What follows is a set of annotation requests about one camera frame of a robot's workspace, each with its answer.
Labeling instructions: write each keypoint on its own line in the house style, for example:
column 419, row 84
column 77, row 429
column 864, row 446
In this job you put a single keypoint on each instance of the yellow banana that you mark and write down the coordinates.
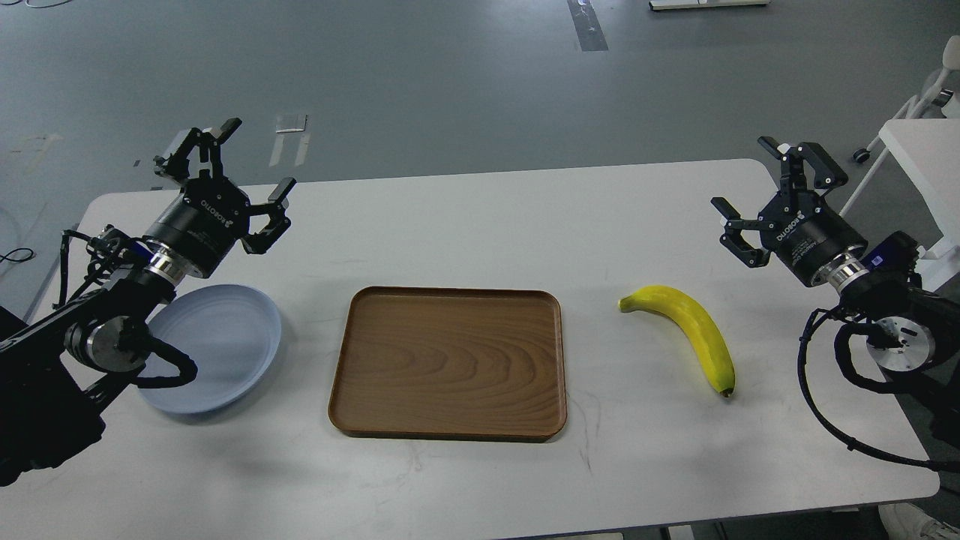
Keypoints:
column 706, row 339

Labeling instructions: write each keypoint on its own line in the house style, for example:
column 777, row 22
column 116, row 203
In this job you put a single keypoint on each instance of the white side table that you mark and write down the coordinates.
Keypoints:
column 928, row 152

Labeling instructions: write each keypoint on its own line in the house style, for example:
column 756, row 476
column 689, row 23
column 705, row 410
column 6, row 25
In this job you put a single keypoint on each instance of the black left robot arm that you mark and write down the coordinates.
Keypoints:
column 59, row 374

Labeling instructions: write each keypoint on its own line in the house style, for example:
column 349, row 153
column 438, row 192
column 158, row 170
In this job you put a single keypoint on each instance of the light blue plate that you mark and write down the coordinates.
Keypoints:
column 231, row 332

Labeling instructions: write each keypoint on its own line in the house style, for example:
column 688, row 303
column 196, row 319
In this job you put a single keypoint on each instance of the white floor board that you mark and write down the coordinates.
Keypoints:
column 678, row 5

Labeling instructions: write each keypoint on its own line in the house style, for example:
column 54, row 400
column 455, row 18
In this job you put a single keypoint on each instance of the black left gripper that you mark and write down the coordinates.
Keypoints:
column 196, row 232

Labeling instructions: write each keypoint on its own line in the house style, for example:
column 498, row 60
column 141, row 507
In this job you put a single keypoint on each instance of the brown wooden tray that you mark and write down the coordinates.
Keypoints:
column 448, row 363

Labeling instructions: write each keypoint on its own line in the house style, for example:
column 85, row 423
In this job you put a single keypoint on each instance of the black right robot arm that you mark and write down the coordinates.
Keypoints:
column 893, row 330

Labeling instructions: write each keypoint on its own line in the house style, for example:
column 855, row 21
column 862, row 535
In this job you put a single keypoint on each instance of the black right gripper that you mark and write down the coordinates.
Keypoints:
column 798, row 226

